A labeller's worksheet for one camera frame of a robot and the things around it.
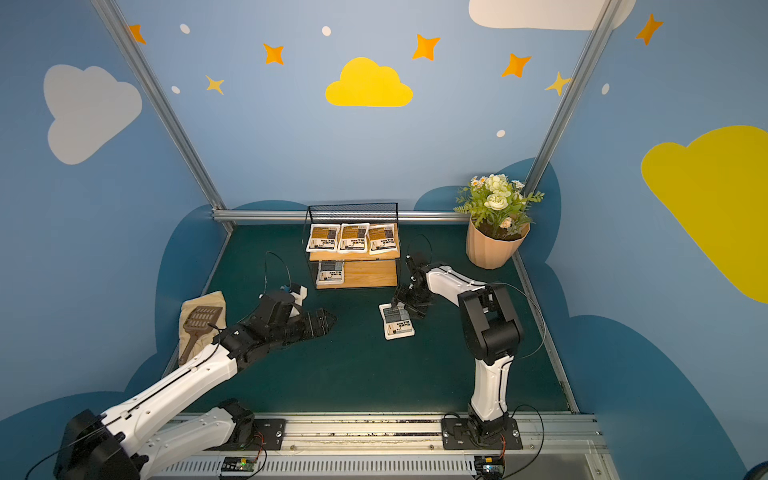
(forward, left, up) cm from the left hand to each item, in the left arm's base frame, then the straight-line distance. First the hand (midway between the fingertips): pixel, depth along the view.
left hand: (327, 318), depth 80 cm
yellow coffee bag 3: (+27, -15, +3) cm, 31 cm away
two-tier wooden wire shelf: (+26, -7, -14) cm, 30 cm away
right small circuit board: (-31, -43, -16) cm, 56 cm away
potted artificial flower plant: (+33, -52, +7) cm, 62 cm away
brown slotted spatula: (+4, +43, -12) cm, 44 cm away
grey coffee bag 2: (+7, -19, -14) cm, 25 cm away
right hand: (+11, -21, -12) cm, 27 cm away
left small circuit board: (-33, +19, -16) cm, 41 cm away
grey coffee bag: (+24, +4, -12) cm, 27 cm away
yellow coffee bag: (+26, +5, +4) cm, 26 cm away
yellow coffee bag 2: (+26, -5, +4) cm, 27 cm away
